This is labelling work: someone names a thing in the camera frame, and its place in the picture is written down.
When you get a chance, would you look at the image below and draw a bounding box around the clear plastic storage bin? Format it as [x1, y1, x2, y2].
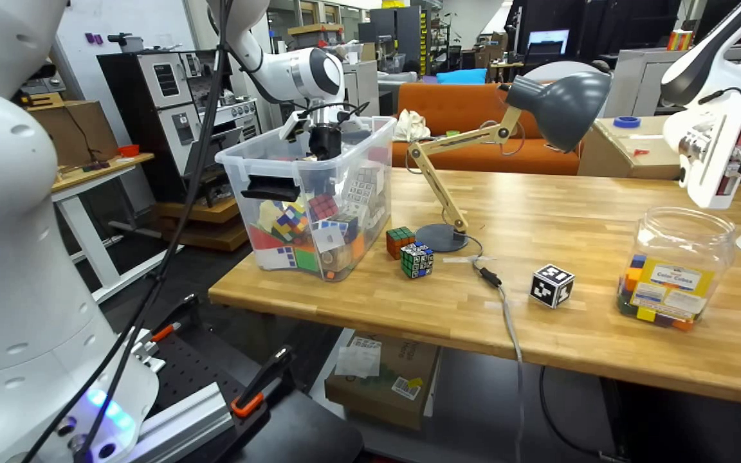
[212, 112, 398, 284]

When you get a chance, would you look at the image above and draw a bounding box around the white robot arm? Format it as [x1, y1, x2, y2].
[0, 0, 259, 463]

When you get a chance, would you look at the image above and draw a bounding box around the white side desk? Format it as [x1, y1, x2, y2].
[45, 151, 185, 302]

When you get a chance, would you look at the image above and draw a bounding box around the orange handled clamp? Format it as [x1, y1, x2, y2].
[228, 343, 294, 418]
[151, 293, 197, 342]

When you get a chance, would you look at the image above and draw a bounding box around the orange sofa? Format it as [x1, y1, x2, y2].
[389, 80, 583, 178]

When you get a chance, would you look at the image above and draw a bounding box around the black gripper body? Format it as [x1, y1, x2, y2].
[309, 124, 342, 160]

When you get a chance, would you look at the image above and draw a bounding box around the red green rubik's cube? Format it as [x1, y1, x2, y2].
[385, 225, 413, 259]

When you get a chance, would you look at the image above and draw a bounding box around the lamp power cable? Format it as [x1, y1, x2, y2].
[468, 252, 529, 463]

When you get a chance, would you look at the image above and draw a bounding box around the grey wooden desk lamp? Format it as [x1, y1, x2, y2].
[407, 72, 610, 252]

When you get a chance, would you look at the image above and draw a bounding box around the pile of rubik's cubes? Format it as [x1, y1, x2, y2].
[247, 140, 390, 282]

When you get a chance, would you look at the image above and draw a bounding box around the white black cabinet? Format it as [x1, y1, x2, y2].
[98, 52, 261, 206]

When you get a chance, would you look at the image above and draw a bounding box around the white camera stand right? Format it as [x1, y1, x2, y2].
[655, 0, 741, 268]

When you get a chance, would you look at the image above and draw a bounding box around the rubik's cube on table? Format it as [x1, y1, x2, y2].
[398, 241, 432, 279]

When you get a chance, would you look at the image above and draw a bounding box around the clear jar with blocks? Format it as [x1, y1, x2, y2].
[618, 206, 736, 331]

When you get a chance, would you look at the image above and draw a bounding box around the cardboard box under table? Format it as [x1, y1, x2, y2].
[323, 334, 439, 428]

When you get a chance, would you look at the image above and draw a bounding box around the black white tag cube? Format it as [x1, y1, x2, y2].
[529, 262, 575, 309]

